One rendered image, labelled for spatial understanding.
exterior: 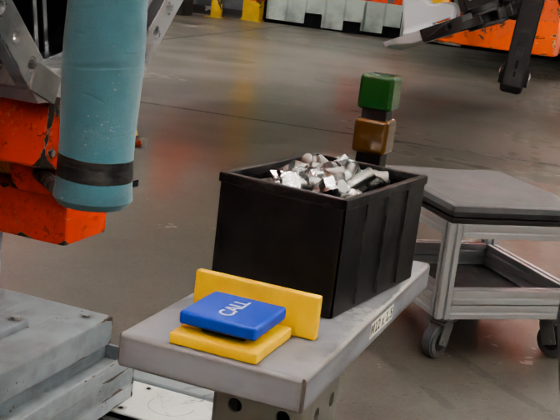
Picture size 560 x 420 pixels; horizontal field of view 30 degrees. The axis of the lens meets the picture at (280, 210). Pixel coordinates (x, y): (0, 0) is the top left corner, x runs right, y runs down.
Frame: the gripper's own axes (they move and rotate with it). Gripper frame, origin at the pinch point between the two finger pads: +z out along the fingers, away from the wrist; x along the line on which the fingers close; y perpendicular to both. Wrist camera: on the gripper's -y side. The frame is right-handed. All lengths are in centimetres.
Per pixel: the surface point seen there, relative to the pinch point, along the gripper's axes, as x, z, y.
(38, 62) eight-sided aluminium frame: 16.0, 36.4, 10.4
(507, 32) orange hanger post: -354, 16, -2
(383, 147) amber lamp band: 6.5, 3.5, -10.4
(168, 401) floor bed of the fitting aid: -23, 55, -41
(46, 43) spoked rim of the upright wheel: -2.4, 44.7, 14.6
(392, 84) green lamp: 6.5, 0.4, -3.9
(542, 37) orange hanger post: -353, 3, -9
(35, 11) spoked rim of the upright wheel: 0.5, 43.1, 18.5
